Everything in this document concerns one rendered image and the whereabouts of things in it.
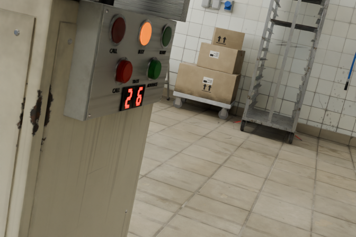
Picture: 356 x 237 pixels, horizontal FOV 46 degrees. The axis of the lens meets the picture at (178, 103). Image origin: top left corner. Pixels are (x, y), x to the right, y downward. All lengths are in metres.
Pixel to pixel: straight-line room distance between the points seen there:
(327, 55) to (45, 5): 4.17
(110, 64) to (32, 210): 0.20
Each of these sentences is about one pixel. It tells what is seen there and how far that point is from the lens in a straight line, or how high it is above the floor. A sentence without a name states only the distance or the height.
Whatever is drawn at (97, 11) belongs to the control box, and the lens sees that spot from 0.49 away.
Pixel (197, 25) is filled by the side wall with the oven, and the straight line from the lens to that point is 4.74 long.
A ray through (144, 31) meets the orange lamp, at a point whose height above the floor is 0.82.
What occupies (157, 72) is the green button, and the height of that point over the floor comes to 0.76.
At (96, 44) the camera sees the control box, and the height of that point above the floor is 0.79.
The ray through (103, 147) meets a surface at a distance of 0.63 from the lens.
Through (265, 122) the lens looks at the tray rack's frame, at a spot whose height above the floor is 0.15.
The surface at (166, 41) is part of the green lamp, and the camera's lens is 0.67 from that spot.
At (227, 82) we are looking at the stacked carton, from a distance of 4.19.
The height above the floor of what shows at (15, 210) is 0.59.
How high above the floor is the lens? 0.83
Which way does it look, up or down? 10 degrees down
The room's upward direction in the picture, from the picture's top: 12 degrees clockwise
